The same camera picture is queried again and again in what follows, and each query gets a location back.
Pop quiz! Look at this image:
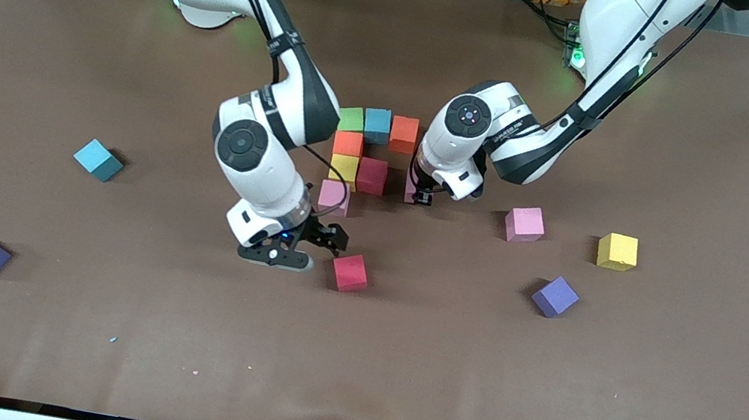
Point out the teal foam cube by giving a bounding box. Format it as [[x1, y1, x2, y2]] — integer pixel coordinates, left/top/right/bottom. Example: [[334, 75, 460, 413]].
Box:
[[360, 106, 396, 149], [70, 136, 128, 186]]

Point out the brown table cover sheet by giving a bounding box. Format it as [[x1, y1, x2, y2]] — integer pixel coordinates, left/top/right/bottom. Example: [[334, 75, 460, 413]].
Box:
[[0, 0, 749, 420]]

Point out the red foam cube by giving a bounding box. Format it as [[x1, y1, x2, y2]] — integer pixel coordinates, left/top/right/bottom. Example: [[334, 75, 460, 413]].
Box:
[[329, 250, 374, 296], [354, 156, 391, 198]]

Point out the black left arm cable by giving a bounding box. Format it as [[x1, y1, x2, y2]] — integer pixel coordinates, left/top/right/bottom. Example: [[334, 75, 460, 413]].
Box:
[[544, 0, 722, 155]]

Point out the green foam cube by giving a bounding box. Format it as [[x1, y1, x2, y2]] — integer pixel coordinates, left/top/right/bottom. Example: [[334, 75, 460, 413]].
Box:
[[335, 104, 368, 137]]

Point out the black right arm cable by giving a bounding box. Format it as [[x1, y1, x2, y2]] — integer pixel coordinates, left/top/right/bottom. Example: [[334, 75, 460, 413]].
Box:
[[290, 143, 356, 224]]

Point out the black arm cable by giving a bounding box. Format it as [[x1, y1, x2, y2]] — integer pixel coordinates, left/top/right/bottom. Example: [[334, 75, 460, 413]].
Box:
[[290, 143, 356, 224], [544, 0, 722, 155]]

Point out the orange foam cube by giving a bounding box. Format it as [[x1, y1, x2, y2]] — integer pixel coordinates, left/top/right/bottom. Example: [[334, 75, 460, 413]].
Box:
[[387, 114, 422, 156], [331, 129, 366, 160]]

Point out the pink foam cube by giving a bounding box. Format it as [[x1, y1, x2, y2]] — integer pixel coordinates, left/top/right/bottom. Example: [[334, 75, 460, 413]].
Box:
[[315, 178, 353, 220], [501, 202, 549, 248], [402, 169, 422, 206]]

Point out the yellow foam cube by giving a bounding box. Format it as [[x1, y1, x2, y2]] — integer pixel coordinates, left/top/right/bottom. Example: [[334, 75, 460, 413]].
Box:
[[326, 153, 362, 190], [594, 230, 642, 274]]

